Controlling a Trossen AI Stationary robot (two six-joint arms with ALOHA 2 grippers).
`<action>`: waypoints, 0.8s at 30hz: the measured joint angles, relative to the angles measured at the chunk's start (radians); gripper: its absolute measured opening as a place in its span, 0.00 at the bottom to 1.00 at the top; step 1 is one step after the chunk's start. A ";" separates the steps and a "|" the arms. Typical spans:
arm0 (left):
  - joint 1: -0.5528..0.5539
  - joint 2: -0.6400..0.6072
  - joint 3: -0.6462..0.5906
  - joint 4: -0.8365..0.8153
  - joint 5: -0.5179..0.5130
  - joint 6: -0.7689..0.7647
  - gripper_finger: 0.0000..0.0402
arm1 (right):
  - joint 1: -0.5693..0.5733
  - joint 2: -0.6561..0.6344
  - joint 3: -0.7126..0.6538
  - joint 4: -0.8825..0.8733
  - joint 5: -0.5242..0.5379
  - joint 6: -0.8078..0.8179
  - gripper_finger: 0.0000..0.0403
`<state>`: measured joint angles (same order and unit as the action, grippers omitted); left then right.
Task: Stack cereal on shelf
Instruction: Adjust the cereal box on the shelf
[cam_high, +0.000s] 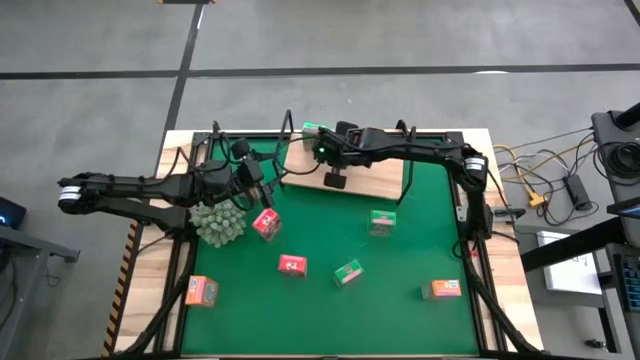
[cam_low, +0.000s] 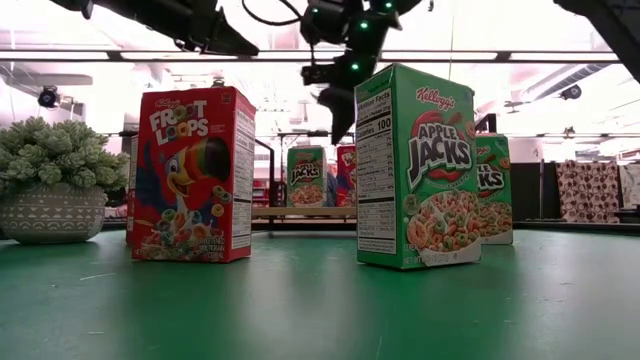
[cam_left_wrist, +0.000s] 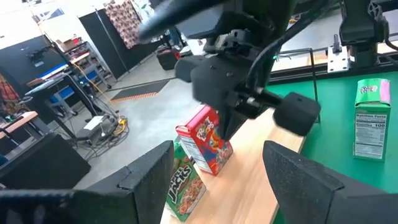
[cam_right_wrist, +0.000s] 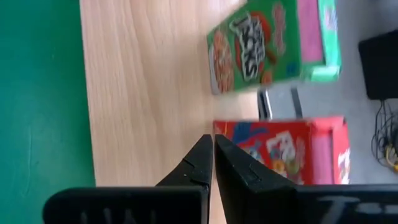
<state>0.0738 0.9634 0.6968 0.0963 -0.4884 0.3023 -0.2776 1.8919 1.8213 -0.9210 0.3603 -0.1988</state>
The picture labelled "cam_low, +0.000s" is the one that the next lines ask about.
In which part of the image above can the wooden tray with black handles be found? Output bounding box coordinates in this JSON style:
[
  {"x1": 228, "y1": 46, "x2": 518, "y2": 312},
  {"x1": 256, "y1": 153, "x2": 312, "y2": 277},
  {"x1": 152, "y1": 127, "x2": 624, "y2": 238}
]
[{"x1": 251, "y1": 113, "x2": 499, "y2": 237}]

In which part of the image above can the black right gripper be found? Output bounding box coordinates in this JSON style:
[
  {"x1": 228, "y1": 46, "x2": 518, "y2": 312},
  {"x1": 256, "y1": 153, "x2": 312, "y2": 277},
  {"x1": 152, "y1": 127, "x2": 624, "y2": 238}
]
[{"x1": 301, "y1": 49, "x2": 381, "y2": 147}]

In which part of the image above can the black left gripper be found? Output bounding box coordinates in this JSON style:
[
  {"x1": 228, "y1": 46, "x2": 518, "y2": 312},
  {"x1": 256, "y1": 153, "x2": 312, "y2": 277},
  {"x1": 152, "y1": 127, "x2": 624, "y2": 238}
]
[{"x1": 172, "y1": 0, "x2": 260, "y2": 57}]

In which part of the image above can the green table mat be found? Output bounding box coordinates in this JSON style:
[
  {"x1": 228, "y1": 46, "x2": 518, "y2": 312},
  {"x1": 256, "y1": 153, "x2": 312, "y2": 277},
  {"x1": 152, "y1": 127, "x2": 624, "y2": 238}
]
[{"x1": 0, "y1": 227, "x2": 640, "y2": 360}]

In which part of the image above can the black partition panel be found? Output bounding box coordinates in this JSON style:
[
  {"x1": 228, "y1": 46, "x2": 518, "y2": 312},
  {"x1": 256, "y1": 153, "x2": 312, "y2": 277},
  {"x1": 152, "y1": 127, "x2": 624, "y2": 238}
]
[{"x1": 512, "y1": 160, "x2": 557, "y2": 222}]

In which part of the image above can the green Apple Jacks cereal box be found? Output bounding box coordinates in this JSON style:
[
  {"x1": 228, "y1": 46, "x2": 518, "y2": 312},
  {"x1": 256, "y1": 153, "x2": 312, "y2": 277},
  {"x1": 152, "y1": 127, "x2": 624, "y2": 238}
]
[
  {"x1": 473, "y1": 132, "x2": 515, "y2": 246},
  {"x1": 286, "y1": 145, "x2": 329, "y2": 209},
  {"x1": 353, "y1": 62, "x2": 482, "y2": 271}
]

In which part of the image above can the green succulent in patterned pot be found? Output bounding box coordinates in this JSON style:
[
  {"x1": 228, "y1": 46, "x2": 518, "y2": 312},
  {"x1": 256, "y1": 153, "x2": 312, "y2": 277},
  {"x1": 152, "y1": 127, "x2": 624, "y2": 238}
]
[{"x1": 0, "y1": 115, "x2": 132, "y2": 246}]

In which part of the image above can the black metal table frame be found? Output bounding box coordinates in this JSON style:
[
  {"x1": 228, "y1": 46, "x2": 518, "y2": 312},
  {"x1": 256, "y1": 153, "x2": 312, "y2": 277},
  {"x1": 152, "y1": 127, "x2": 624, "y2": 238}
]
[{"x1": 99, "y1": 218, "x2": 640, "y2": 235}]

